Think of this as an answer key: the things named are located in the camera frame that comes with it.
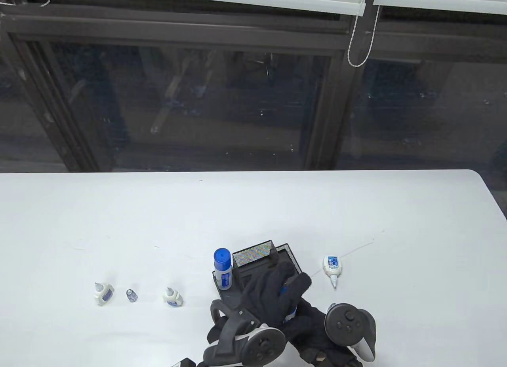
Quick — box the small white glue bottle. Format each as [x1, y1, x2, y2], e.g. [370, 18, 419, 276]
[94, 282, 115, 306]
[162, 287, 183, 306]
[322, 255, 343, 290]

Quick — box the person's left hand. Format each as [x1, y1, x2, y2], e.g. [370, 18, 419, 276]
[206, 261, 312, 344]

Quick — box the dark window frame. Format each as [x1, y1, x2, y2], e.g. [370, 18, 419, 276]
[0, 0, 507, 173]

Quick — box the black white tracking controller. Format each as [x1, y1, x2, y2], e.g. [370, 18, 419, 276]
[203, 299, 286, 367]
[324, 302, 376, 362]

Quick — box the person's right hand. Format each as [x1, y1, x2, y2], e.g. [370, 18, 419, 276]
[277, 298, 363, 367]

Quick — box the black mesh desk organizer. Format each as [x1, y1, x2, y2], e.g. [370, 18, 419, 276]
[212, 240, 306, 304]

